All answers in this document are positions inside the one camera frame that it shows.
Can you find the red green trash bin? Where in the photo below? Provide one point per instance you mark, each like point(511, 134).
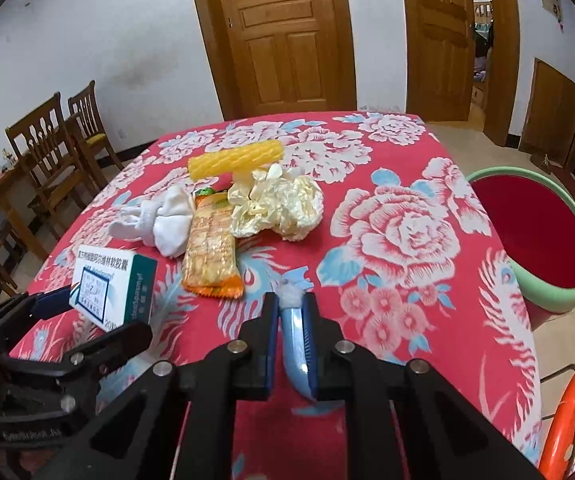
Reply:
point(535, 220)

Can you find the near wooden chair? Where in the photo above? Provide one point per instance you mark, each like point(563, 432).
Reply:
point(46, 152)

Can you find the blue white small wrapper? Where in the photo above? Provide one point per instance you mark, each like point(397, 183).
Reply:
point(290, 289)

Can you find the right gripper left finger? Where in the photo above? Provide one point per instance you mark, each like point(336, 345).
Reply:
point(177, 422)

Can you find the open wooden door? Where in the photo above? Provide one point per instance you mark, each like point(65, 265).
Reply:
point(441, 56)

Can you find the yellow foam mesh roll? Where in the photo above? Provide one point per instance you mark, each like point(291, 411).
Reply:
point(244, 158)

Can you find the white blue medicine box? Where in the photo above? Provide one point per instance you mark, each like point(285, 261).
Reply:
point(112, 287)

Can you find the orange cracker snack packet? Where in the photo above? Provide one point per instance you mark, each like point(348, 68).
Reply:
point(209, 262)

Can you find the cream crumpled plastic bag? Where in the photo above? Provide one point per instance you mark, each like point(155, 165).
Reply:
point(283, 201)

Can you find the white crumpled tissue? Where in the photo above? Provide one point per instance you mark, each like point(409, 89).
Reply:
point(163, 223)

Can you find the closed wooden door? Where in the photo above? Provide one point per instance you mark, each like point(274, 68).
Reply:
point(279, 56)

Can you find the small wooden side table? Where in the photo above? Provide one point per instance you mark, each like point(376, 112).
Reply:
point(17, 236)

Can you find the red floral tablecloth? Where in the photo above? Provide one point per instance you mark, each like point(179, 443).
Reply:
point(405, 260)

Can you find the low wooden cabinet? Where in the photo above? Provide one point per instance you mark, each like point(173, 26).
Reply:
point(550, 119)

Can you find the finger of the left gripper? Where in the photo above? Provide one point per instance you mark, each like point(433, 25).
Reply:
point(20, 313)
point(96, 358)

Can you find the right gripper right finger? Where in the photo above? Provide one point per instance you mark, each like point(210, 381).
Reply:
point(403, 421)

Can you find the far wooden chair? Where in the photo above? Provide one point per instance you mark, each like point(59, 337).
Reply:
point(83, 107)

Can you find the wooden chair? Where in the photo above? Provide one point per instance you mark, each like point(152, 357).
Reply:
point(83, 107)
point(46, 152)

